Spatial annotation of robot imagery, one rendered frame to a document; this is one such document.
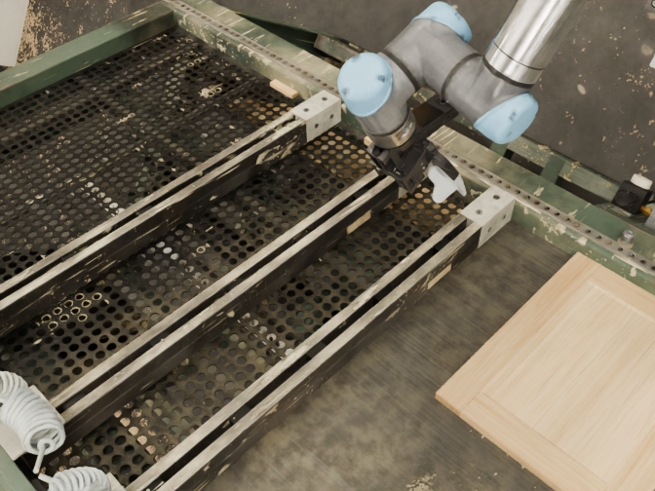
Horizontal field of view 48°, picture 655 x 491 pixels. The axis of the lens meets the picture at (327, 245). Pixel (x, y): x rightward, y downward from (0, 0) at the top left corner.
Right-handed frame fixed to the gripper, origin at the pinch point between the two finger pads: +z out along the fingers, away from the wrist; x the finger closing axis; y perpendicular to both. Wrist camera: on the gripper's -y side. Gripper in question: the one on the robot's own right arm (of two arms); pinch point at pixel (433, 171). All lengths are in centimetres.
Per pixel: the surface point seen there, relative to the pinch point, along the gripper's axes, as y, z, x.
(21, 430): 71, -27, -16
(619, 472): 23, 22, 50
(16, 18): 6, 145, -347
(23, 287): 63, -8, -54
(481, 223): -3.3, 31.3, 1.2
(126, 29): 0, 30, -124
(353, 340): 32.3, 11.9, 1.4
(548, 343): 10.7, 30.0, 26.9
